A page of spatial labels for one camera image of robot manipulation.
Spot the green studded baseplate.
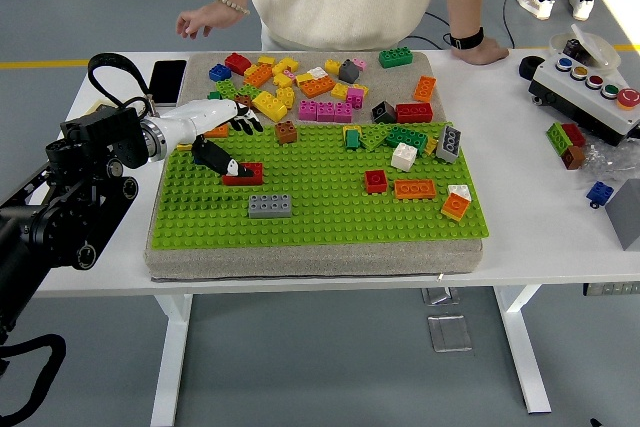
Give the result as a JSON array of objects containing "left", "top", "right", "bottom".
[{"left": 149, "top": 120, "right": 491, "bottom": 251}]

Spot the clear floor cover plate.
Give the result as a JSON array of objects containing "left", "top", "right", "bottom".
[
  {"left": 421, "top": 286, "right": 464, "bottom": 307},
  {"left": 427, "top": 314, "right": 474, "bottom": 353}
]

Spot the table height control panel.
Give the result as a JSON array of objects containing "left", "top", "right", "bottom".
[{"left": 582, "top": 281, "right": 640, "bottom": 297}]

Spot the yellow eight-stud brick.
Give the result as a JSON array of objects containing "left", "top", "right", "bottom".
[{"left": 251, "top": 90, "right": 290, "bottom": 123}]

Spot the orange brick hollow side up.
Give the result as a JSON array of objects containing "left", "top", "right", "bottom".
[{"left": 393, "top": 178, "right": 437, "bottom": 201}]

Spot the black ring roll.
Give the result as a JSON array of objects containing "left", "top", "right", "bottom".
[{"left": 518, "top": 54, "right": 547, "bottom": 82}]

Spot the black smartphone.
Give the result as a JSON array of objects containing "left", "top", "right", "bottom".
[{"left": 147, "top": 59, "right": 188, "bottom": 108}]

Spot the grey box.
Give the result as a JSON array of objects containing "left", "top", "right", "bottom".
[{"left": 603, "top": 177, "right": 640, "bottom": 252}]

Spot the white button control box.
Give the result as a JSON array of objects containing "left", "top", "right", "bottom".
[{"left": 528, "top": 53, "right": 640, "bottom": 147}]

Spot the orange and yellow brick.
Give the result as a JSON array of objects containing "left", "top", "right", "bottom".
[{"left": 440, "top": 192, "right": 472, "bottom": 222}]

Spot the blue brick key ring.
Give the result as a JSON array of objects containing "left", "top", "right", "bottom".
[{"left": 585, "top": 180, "right": 615, "bottom": 209}]

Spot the person's left hand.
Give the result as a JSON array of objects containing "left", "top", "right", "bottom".
[{"left": 451, "top": 40, "right": 511, "bottom": 66}]

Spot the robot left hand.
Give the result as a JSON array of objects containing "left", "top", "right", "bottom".
[{"left": 157, "top": 98, "right": 265, "bottom": 179}]

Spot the black wristband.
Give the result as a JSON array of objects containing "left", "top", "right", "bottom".
[{"left": 448, "top": 26, "right": 486, "bottom": 51}]

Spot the white table leg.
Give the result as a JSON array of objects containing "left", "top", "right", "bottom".
[
  {"left": 149, "top": 291, "right": 195, "bottom": 427},
  {"left": 492, "top": 284, "right": 553, "bottom": 416}
]

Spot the grey six-stud brick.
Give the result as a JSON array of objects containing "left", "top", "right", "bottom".
[{"left": 435, "top": 124, "right": 463, "bottom": 164}]

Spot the clear plastic lidded container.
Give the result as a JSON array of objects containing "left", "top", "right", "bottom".
[{"left": 548, "top": 23, "right": 622, "bottom": 73}]

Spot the black four-stud brick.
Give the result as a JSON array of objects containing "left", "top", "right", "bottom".
[{"left": 370, "top": 100, "right": 398, "bottom": 124}]

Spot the red eight-stud brick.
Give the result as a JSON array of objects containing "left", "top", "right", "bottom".
[
  {"left": 221, "top": 161, "right": 265, "bottom": 187},
  {"left": 395, "top": 102, "right": 434, "bottom": 124}
]

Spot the dark grey roof brick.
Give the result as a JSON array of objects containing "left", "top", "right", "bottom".
[{"left": 337, "top": 59, "right": 360, "bottom": 84}]

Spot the person's right hand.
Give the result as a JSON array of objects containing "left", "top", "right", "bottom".
[{"left": 175, "top": 0, "right": 237, "bottom": 41}]

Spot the lime green flat brick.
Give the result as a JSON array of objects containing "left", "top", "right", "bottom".
[{"left": 358, "top": 124, "right": 396, "bottom": 152}]

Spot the clear plastic bag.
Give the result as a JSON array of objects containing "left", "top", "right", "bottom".
[{"left": 579, "top": 139, "right": 640, "bottom": 183}]

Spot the green eight-stud brick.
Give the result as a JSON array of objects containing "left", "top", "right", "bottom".
[
  {"left": 377, "top": 47, "right": 415, "bottom": 70},
  {"left": 383, "top": 125, "right": 429, "bottom": 152}
]

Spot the grey foam mat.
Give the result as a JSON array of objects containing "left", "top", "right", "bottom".
[{"left": 143, "top": 50, "right": 485, "bottom": 282}]

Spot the bead bracelet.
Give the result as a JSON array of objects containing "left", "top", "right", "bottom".
[{"left": 214, "top": 0, "right": 251, "bottom": 17}]

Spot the red four-stud brick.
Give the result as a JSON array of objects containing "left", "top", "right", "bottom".
[
  {"left": 224, "top": 52, "right": 253, "bottom": 76},
  {"left": 363, "top": 169, "right": 389, "bottom": 195}
]

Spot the grey eight-stud brick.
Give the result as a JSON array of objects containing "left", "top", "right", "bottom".
[{"left": 247, "top": 193, "right": 294, "bottom": 220}]

